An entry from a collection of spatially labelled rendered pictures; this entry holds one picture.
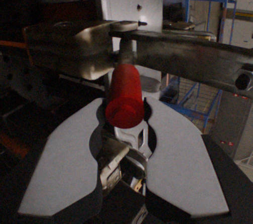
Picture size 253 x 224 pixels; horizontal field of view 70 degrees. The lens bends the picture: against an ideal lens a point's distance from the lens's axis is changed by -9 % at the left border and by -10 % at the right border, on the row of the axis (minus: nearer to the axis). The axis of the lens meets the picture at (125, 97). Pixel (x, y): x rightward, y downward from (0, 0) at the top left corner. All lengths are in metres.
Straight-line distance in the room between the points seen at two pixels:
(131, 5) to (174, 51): 0.19
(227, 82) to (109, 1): 0.21
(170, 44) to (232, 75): 0.06
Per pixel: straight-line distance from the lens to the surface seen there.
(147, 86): 0.41
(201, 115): 2.39
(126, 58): 0.17
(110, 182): 0.30
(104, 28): 0.23
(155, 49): 0.21
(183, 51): 0.19
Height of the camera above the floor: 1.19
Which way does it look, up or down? 30 degrees down
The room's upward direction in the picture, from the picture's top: 106 degrees clockwise
